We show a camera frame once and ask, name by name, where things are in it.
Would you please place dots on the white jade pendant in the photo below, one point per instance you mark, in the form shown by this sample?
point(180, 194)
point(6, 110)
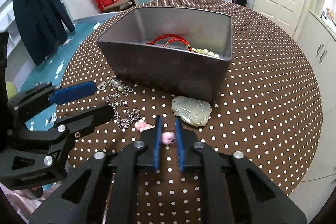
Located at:
point(193, 112)

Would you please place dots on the dark navy hanging jacket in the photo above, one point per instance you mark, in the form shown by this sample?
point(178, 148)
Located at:
point(43, 26)

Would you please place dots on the teal patterned bedsheet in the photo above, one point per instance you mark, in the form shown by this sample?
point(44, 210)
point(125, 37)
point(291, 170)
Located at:
point(52, 70)

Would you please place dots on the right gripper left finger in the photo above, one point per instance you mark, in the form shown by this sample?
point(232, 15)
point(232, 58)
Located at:
point(104, 189)

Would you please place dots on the pink sleeve forearm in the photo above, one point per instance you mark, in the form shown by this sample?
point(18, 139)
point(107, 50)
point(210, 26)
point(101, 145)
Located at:
point(23, 204)

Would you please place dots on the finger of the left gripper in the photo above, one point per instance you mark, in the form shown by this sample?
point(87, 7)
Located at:
point(84, 123)
point(65, 94)

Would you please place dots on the wooden stool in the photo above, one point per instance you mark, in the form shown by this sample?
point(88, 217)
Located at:
point(120, 5)

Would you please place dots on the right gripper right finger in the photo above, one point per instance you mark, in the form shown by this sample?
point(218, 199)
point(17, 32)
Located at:
point(233, 189)

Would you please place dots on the grey metal box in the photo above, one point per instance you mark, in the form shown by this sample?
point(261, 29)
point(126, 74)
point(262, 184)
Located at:
point(181, 51)

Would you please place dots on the long white sideboard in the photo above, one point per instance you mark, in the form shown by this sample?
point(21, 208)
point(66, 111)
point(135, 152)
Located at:
point(317, 41)

